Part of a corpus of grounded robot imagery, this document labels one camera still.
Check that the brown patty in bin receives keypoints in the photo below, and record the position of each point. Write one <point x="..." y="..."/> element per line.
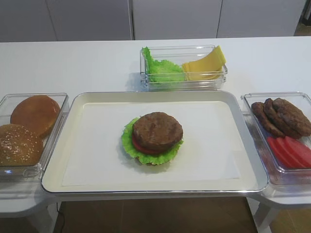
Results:
<point x="278" y="121"/>
<point x="258" y="110"/>
<point x="292" y="116"/>

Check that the yellow cheese slices in bin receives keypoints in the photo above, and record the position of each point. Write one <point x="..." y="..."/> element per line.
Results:
<point x="206" y="67"/>

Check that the white serving tray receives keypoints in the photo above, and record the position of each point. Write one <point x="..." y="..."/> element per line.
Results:
<point x="217" y="155"/>

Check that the left red tomato slice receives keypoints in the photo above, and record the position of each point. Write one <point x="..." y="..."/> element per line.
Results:
<point x="280" y="153"/>

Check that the middle red tomato slice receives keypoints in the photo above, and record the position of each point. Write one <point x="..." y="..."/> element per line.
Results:
<point x="294" y="159"/>

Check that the clear bin lettuce and cheese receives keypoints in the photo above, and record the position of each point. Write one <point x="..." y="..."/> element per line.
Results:
<point x="180" y="55"/>

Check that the green lettuce leaves in bin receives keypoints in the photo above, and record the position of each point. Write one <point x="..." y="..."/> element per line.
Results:
<point x="161" y="71"/>

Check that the brown burger patty on stack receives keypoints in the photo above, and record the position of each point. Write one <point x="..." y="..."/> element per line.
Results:
<point x="157" y="131"/>

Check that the right red tomato slice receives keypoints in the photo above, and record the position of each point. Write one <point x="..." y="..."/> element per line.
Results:
<point x="299" y="151"/>

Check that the clear bin patties and tomato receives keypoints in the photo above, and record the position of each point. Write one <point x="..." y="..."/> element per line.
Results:
<point x="277" y="173"/>

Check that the sesame seed top bun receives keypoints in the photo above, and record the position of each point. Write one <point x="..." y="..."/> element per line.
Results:
<point x="19" y="146"/>

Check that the red tomato slice on burger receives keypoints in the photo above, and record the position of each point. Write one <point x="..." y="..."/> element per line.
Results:
<point x="138" y="147"/>

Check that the clear bin for buns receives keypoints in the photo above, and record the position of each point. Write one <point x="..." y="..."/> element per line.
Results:
<point x="29" y="173"/>

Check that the plain brown bun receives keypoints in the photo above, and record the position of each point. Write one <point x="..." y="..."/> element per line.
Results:
<point x="37" y="113"/>

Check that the left brown patty in bin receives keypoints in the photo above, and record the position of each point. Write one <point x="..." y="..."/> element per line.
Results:
<point x="258" y="110"/>

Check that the green lettuce leaf on burger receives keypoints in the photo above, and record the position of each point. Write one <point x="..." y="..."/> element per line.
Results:
<point x="143" y="158"/>

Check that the middle brown patty in bin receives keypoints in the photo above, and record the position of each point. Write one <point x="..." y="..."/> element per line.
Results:
<point x="278" y="121"/>

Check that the top brown patty in bin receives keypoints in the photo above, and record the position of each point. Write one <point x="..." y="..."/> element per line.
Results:
<point x="292" y="116"/>

